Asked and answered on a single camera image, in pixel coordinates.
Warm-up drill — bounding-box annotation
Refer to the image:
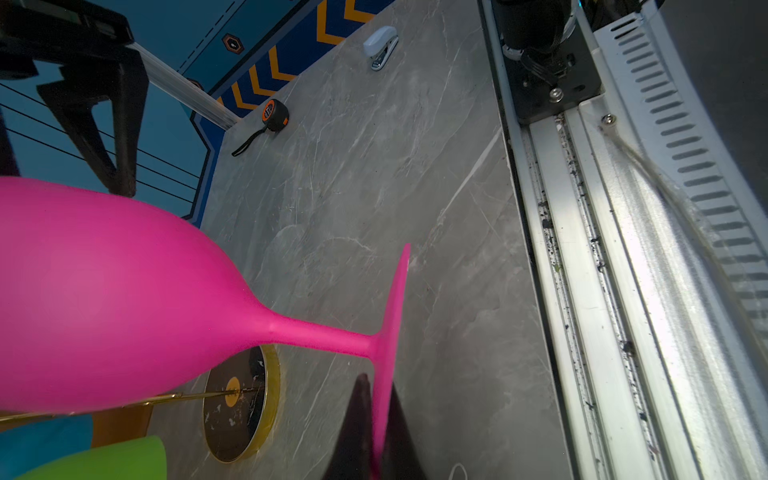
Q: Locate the blue white stapler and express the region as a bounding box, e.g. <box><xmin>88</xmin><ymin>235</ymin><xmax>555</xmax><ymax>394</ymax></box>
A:
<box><xmin>363</xmin><ymin>26</ymin><xmax>399</xmax><ymax>71</ymax></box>

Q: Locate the orange black tape measure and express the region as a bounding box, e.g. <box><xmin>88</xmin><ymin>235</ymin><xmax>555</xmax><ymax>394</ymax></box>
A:
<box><xmin>231</xmin><ymin>99</ymin><xmax>290</xmax><ymax>157</ymax></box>

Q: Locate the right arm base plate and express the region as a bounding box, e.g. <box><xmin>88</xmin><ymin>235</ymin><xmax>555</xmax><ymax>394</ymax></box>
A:
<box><xmin>491</xmin><ymin>0</ymin><xmax>603</xmax><ymax>125</ymax></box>

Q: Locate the pink wine glass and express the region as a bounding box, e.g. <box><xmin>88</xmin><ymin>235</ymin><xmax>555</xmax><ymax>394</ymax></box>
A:
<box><xmin>1</xmin><ymin>176</ymin><xmax>409</xmax><ymax>478</ymax></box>

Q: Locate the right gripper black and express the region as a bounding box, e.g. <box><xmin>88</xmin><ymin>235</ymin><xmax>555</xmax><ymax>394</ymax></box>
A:
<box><xmin>1</xmin><ymin>1</ymin><xmax>149</xmax><ymax>198</ymax></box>

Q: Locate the green wine glass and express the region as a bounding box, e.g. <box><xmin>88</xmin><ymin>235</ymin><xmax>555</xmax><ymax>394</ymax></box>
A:
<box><xmin>19</xmin><ymin>436</ymin><xmax>168</xmax><ymax>479</ymax></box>

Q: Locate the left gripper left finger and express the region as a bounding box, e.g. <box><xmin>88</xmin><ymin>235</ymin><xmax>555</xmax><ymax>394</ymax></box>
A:
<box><xmin>322</xmin><ymin>373</ymin><xmax>373</xmax><ymax>480</ymax></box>

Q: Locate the left blue wine glass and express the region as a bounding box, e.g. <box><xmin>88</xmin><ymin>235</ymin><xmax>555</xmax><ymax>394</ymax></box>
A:
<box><xmin>1</xmin><ymin>416</ymin><xmax>93</xmax><ymax>479</ymax></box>

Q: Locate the gold wine glass rack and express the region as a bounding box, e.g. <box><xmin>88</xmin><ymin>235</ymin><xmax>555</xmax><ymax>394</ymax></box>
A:
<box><xmin>1</xmin><ymin>345</ymin><xmax>280</xmax><ymax>463</ymax></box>

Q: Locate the aluminium front rail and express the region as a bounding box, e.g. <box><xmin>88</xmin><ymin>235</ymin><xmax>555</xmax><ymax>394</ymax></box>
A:
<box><xmin>479</xmin><ymin>1</ymin><xmax>767</xmax><ymax>479</ymax></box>

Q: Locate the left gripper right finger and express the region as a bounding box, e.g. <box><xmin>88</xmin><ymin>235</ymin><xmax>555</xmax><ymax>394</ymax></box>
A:
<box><xmin>381</xmin><ymin>386</ymin><xmax>427</xmax><ymax>480</ymax></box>

